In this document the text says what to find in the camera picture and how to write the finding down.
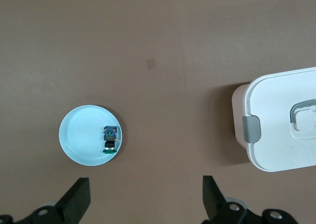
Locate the white lidded storage box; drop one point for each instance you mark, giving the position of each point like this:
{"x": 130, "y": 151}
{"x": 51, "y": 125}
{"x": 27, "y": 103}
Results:
{"x": 284, "y": 140}

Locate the light blue round plate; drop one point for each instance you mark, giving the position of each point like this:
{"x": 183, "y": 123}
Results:
{"x": 81, "y": 135}

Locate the green push-button switch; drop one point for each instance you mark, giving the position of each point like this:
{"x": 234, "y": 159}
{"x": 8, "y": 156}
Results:
{"x": 110, "y": 137}

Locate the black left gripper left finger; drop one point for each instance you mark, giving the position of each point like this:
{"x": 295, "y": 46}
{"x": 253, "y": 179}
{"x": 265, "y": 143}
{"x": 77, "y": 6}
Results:
{"x": 74, "y": 201}

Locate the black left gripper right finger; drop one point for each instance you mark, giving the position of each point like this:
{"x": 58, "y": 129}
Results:
{"x": 214, "y": 204}

